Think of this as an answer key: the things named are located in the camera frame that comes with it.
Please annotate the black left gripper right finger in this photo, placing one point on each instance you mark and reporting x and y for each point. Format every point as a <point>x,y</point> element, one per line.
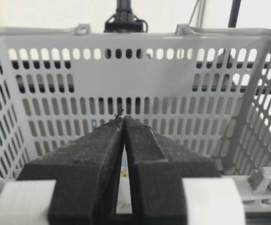
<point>172,185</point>

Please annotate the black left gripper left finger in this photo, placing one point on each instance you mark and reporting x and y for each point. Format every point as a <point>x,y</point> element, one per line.
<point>77,184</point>

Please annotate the black vertical pole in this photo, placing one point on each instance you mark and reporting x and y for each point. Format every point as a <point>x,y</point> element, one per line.
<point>234,12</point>

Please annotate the grey plastic shopping basket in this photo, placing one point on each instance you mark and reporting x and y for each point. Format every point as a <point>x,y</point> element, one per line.
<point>207,89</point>

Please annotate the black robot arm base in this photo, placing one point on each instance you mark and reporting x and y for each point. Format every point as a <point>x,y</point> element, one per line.
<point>124,20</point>

